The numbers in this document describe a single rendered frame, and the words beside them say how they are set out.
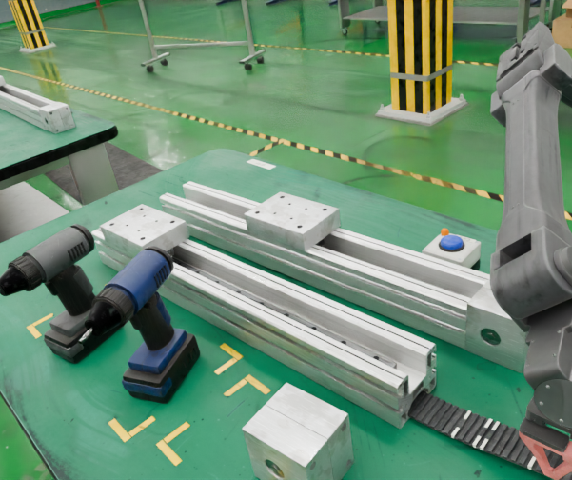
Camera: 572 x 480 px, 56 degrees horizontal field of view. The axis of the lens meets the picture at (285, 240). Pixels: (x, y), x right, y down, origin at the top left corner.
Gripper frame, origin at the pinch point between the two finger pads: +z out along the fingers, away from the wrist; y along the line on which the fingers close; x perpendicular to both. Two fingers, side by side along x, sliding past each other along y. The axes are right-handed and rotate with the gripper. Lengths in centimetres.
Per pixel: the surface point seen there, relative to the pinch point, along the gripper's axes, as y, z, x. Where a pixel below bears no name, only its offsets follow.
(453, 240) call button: -32.3, -1.7, -30.3
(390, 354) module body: -2.6, 0.6, -25.1
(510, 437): -0.9, 3.7, -6.3
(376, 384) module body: 3.9, 0.0, -23.3
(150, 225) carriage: -2, -7, -82
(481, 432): 0.2, 4.1, -9.7
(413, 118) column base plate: -284, 80, -188
